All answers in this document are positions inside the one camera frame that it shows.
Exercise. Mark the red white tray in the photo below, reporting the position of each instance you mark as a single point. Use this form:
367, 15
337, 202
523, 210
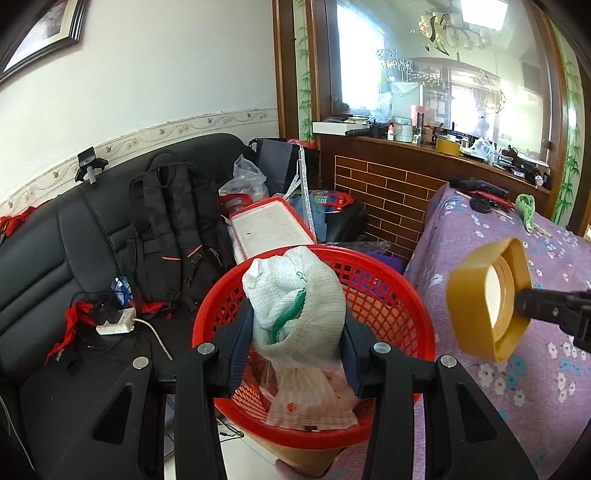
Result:
272, 226

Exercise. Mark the framed picture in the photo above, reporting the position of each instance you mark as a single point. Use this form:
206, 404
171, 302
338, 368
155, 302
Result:
41, 37

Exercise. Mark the yellow plastic lid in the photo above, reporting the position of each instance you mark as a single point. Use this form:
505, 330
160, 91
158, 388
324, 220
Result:
471, 295

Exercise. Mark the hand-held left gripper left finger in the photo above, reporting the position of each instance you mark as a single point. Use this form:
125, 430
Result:
240, 355

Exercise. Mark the white knit glove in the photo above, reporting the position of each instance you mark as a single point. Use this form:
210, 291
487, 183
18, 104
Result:
295, 304

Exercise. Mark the yellow box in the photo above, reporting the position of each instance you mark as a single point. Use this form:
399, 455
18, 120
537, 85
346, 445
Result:
448, 145

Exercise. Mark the black phone clip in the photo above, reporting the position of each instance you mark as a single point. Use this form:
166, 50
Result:
87, 159

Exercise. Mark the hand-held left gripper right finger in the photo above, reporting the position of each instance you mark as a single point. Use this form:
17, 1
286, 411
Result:
351, 364

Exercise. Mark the green cloth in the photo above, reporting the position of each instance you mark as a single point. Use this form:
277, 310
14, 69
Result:
526, 207

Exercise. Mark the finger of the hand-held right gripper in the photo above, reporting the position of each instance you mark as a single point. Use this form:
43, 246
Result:
545, 307

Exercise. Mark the red plastic basket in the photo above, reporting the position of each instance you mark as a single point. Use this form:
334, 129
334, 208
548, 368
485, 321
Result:
392, 295

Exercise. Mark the white lace ribbon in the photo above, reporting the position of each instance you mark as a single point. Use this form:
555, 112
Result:
304, 184

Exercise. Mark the black paper bag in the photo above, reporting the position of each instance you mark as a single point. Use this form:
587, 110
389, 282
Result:
277, 161

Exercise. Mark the bamboo wall decal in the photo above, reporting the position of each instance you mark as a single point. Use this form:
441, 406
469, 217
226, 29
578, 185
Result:
570, 175

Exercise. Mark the crinkled plastic bag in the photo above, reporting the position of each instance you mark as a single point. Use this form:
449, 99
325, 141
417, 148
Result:
247, 177

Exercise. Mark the blue red plastic bag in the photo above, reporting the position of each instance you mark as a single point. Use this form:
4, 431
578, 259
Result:
330, 201

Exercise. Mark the white power strip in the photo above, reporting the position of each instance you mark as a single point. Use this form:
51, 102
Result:
115, 326

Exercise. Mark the purple floral tablecloth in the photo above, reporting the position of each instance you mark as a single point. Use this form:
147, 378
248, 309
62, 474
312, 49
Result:
531, 415

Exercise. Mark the black car key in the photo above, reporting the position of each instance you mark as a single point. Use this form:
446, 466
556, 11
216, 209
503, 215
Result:
480, 203

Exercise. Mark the black backpack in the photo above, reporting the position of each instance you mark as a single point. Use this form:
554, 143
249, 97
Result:
171, 221

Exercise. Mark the black red pouch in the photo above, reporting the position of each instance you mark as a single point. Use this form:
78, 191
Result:
475, 184

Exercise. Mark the white orange snack packet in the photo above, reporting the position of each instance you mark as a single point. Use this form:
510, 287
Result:
309, 401

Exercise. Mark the black sofa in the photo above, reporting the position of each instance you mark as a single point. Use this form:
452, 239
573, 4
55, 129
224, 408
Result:
46, 258

